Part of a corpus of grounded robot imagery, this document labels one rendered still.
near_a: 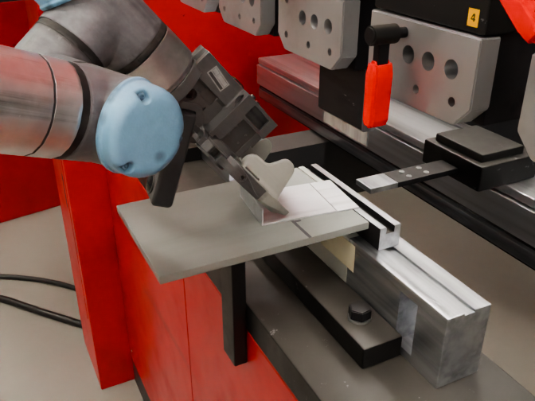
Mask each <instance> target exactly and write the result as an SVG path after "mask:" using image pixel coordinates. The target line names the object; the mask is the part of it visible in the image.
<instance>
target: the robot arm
mask: <svg viewBox="0 0 535 401"><path fill-rule="evenodd" d="M34 1H35V2H36V3H37V4H38V5H39V6H40V10H42V11H44V12H43V14H42V15H41V16H40V17H39V18H38V21H37V22H36V23H35V24H34V26H33V27H32V28H31V29H30V30H29V32H28V33H27V34H26V35H25V36H24V37H23V38H22V39H21V40H20V41H19V42H18V43H17V45H16V46H15V47H14V48H12V47H9V46H5V45H0V154H8V155H17V156H26V157H34V158H50V159H52V158H54V159H60V160H69V161H77V162H91V163H96V164H100V165H103V166H104V167H105V168H106V169H107V170H109V171H111V172H113V173H121V174H124V175H126V176H128V177H136V178H140V177H147V179H146V192H147V194H148V196H149V198H150V201H151V204H152V205H153V206H158V207H164V208H169V207H171V206H172V204H173V202H174V197H175V193H176V192H177V190H178V182H179V179H180V176H181V173H182V167H183V165H184V161H185V156H186V153H187V150H188V147H189V143H190V142H191V143H195V144H196V145H197V147H198V148H199V149H200V150H201V151H202V152H203V153H204V154H205V155H206V156H207V157H208V158H209V159H210V160H211V161H212V162H213V163H214V164H215V165H216V166H217V167H218V168H220V169H221V170H223V169H225V171H226V172H227V173H228V174H229V175H230V176H231V177H232V178H233V179H235V180H236V181H237V182H238V183H239V184H240V185H241V186H242V187H243V188H244V189H245V190H246V191H247V192H249V193H250V194H251V195H252V196H253V197H254V198H255V199H256V200H258V201H259V202H260V203H261V204H262V205H263V206H264V207H265V208H267V209H268V210H269V211H270V212H274V213H278V214H281V215H285V216H286V215H287V214H288V213H289V212H288V211H287V210H286V209H285V208H284V207H283V206H282V205H281V204H280V203H279V202H278V198H279V195H280V193H281V192H282V191H283V189H284V188H285V186H286V184H287V183H288V182H289V180H290V178H291V176H292V175H293V173H294V171H295V167H294V165H293V163H292V162H291V161H289V160H288V159H281V160H278V161H276V162H272V163H266V162H265V159H266V158H267V156H268V155H269V153H270V152H271V148H272V144H271V141H269V140H268V139H266V138H265V137H266V136H267V135H268V134H270V133H271V132H272V131H273V130H274V129H275V128H276V127H277V126H278V125H277V124H276V123H275V122H274V121H273V119H272V118H271V117H270V116H269V115H268V114H267V113H266V111H265V110H264V109H263V108H262V107H261V106H260V103H259V102H258V101H255V98H256V97H255V96H254V95H253V94H251V95H250V94H249V93H248V92H246V91H245V90H244V86H243V85H242V84H241V82H240V81H239V80H238V79H237V78H236V77H235V76H231V75H230V74H229V73H228V72H227V71H226V69H225V68H224V67H223V66H222V65H221V64H220V63H219V62H218V61H217V59H216V58H215V57H214V56H213V55H212V54H211V53H210V52H209V51H208V50H207V49H205V48H204V47H203V46H202V45H199V46H198V47H197V48H196V49H195V50H194V51H193V52H191V51H190V50H189V49H188V47H187V46H186V45H185V44H184V43H183V42H182V41H181V40H180V39H179V38H178V37H177V35H176V34H175V33H174V32H173V31H172V30H171V29H170V28H169V27H168V26H167V25H166V24H165V23H164V22H163V21H162V20H161V19H160V18H159V17H158V16H157V14H156V13H155V12H154V11H153V10H152V9H151V8H150V7H149V6H148V5H147V4H146V3H145V2H144V1H143V0H34ZM236 81H237V82H238V83H237V82H236ZM241 86H242V87H241ZM260 139H262V140H260Z"/></svg>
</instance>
